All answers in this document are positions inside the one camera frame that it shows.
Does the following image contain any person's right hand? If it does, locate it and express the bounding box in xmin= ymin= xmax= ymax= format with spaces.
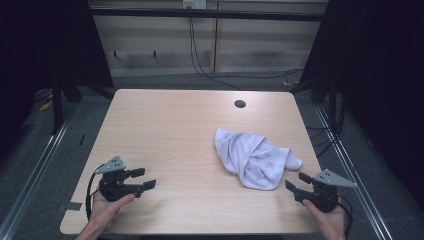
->
xmin=301 ymin=198 xmax=348 ymax=236

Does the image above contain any grey tape strip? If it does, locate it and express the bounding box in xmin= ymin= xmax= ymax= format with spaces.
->
xmin=56 ymin=201 xmax=83 ymax=213

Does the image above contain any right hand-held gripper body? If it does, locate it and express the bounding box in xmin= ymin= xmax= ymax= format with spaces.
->
xmin=293 ymin=168 xmax=357 ymax=214

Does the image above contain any black hanging power cable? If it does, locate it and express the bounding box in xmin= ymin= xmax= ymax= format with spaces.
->
xmin=188 ymin=16 xmax=242 ymax=91

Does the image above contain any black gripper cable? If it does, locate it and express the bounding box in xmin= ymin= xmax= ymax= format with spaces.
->
xmin=337 ymin=195 xmax=354 ymax=240
xmin=85 ymin=163 xmax=105 ymax=221

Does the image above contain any black horizontal metal bar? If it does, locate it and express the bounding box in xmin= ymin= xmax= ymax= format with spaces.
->
xmin=89 ymin=7 xmax=329 ymax=23

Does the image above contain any white printed towel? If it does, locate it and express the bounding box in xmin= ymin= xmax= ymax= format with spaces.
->
xmin=214 ymin=128 xmax=304 ymax=192

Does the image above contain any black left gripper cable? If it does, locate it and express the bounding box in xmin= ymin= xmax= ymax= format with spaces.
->
xmin=85 ymin=163 xmax=105 ymax=221

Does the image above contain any silver metal floor rail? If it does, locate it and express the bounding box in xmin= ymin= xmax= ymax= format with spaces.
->
xmin=0 ymin=99 xmax=80 ymax=240
xmin=314 ymin=105 xmax=395 ymax=240

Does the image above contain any yellow floor item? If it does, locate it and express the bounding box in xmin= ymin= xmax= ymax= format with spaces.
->
xmin=38 ymin=99 xmax=54 ymax=112

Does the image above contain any bundle of black floor cables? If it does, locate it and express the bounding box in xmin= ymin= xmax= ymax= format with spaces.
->
xmin=305 ymin=123 xmax=339 ymax=158

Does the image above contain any white wall power outlet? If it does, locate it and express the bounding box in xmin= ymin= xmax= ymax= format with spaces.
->
xmin=182 ymin=0 xmax=208 ymax=10

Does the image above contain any black metal stand leg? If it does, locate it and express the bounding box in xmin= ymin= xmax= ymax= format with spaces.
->
xmin=50 ymin=77 xmax=65 ymax=136

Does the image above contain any dark curtain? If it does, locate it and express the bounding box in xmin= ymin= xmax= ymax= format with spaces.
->
xmin=0 ymin=0 xmax=115 ymax=161
xmin=298 ymin=0 xmax=424 ymax=208

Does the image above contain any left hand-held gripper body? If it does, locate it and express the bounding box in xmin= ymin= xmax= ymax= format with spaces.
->
xmin=94 ymin=155 xmax=145 ymax=203

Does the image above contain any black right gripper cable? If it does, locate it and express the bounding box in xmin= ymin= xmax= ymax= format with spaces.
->
xmin=337 ymin=195 xmax=354 ymax=240

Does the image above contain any person's left hand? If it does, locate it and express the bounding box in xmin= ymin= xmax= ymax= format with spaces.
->
xmin=89 ymin=193 xmax=136 ymax=232

